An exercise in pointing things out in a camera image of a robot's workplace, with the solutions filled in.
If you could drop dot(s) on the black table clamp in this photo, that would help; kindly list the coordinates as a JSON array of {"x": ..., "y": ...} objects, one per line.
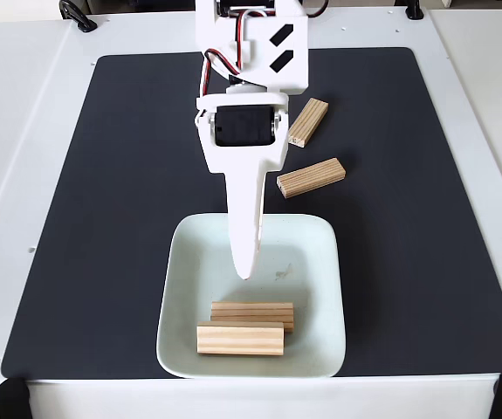
[
  {"x": 414, "y": 11},
  {"x": 78, "y": 15}
]

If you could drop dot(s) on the black rubber mat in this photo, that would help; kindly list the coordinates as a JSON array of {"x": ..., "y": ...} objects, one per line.
[{"x": 102, "y": 218}]

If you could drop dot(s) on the wooden block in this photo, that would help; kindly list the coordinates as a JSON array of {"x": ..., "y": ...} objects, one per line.
[
  {"x": 277, "y": 311},
  {"x": 311, "y": 177},
  {"x": 239, "y": 339},
  {"x": 309, "y": 122}
]

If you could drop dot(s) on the pale green square plate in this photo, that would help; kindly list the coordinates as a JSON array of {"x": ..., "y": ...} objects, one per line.
[{"x": 189, "y": 270}]

